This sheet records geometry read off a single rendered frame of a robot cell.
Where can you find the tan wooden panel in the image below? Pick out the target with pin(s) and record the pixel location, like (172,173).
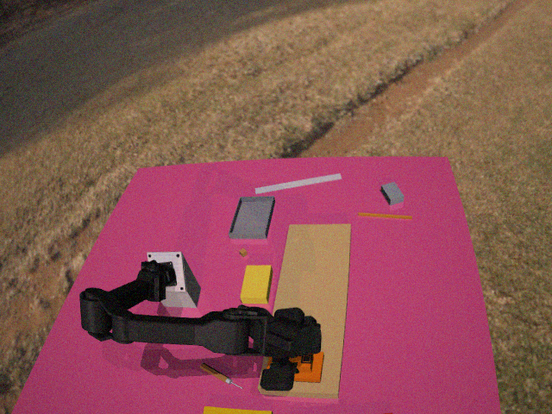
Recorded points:
(314,277)

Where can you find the grey flat bar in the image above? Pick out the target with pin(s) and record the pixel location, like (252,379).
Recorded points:
(297,183)

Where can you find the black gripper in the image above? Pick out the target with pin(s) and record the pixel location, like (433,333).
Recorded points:
(280,375)

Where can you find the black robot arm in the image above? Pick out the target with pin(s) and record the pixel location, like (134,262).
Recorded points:
(223,332)

